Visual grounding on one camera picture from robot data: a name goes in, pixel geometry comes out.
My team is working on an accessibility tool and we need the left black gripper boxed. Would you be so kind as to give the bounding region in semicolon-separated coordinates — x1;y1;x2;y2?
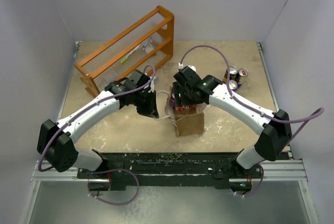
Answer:
132;89;159;119

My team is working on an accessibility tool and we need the red coke can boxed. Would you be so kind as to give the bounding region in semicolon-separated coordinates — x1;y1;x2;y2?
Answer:
175;105;193;114

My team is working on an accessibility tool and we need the watermelon print canvas bag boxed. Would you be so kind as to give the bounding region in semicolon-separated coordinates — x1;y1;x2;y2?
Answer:
156;87;207;137

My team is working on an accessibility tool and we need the purple fanta can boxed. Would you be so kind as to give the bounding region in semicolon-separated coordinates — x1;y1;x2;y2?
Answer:
170;90;176;109
229;80;238;91

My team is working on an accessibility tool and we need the dark black soda can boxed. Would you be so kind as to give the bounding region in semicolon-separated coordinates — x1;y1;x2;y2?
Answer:
222;65;238;83

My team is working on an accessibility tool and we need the silver blue red can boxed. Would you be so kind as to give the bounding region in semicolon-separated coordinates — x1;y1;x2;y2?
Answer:
235;68;249;89

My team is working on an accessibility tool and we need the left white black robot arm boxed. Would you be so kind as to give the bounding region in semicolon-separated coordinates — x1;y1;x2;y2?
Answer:
37;69;159;178

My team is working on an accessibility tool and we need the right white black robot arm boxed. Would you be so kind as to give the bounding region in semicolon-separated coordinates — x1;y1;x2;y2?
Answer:
173;66;292;178

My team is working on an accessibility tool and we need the green capped marker pen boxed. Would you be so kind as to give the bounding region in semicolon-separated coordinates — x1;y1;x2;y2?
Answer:
120;45;142;64

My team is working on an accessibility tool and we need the orange wooden wire rack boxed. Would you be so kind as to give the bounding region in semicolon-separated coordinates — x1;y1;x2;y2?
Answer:
75;6;174;97

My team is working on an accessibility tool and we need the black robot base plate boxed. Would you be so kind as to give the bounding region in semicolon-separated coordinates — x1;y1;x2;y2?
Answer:
77;152;264;192

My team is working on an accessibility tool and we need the aluminium frame rail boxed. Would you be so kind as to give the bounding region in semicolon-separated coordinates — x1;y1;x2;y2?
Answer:
30;41;308;183

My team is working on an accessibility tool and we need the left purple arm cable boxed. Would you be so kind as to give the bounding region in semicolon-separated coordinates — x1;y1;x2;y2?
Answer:
38;64;157;205

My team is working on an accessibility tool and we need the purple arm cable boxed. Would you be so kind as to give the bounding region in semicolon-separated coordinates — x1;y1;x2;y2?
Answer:
38;64;157;205
180;45;325;199

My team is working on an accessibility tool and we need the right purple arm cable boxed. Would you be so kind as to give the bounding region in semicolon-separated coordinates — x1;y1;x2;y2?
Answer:
180;45;325;199

